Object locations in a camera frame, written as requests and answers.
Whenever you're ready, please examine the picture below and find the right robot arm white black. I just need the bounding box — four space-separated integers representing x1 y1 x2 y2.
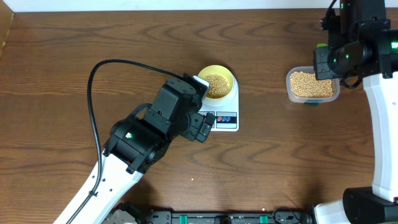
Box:
312 0 397 223

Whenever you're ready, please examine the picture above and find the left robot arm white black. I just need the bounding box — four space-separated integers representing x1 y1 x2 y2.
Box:
56 75 216 223

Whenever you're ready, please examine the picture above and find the white digital kitchen scale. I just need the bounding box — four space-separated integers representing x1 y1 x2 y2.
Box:
199 87 239 132

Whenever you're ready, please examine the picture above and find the yellow plastic bowl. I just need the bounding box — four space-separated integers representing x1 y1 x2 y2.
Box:
198 65 238 100

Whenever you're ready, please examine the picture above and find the clear container of soybeans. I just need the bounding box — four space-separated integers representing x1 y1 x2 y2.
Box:
286 66 340 104

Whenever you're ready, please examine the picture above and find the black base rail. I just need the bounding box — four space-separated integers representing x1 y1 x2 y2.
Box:
102 203 315 224

